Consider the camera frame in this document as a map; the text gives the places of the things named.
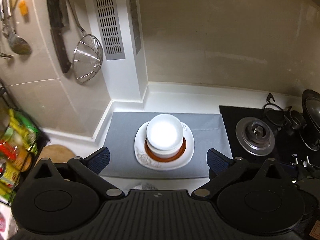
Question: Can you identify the black gas stove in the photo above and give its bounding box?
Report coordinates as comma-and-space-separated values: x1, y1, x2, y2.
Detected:
218, 92, 320, 196

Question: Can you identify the orange silicone brush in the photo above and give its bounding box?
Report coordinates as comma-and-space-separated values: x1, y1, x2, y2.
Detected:
18, 0, 28, 17

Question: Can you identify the large white bowl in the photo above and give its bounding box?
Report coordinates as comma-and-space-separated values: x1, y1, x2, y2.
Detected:
146, 114, 184, 154

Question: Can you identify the snack packages rack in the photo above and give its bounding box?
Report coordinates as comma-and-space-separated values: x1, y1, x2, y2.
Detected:
1, 81, 50, 206

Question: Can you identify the metal ladle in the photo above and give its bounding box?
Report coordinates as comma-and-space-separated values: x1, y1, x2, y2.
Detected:
1, 0, 32, 56

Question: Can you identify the narrow side vent grille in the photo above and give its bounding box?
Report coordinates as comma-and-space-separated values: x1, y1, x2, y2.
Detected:
129, 0, 142, 54

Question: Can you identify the white floral square plate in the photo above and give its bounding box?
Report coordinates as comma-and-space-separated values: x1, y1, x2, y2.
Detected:
134, 122, 195, 171

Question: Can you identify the grey mat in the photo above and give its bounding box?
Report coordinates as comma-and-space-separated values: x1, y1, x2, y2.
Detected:
101, 112, 232, 179

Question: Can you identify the orange round plate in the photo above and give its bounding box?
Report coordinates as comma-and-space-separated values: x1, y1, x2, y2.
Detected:
144, 138, 187, 163

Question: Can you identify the metal mesh strainer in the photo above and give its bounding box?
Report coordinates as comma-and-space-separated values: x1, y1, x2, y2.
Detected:
67, 0, 104, 85

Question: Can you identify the black cleaver knife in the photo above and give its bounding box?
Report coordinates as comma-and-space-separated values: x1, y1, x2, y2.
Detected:
47, 0, 71, 74

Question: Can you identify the wooden cutting board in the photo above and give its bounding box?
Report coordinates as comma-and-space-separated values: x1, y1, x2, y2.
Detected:
36, 145, 75, 163

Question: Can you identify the grey vent grille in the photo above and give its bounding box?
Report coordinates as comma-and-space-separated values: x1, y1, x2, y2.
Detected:
93, 0, 125, 60

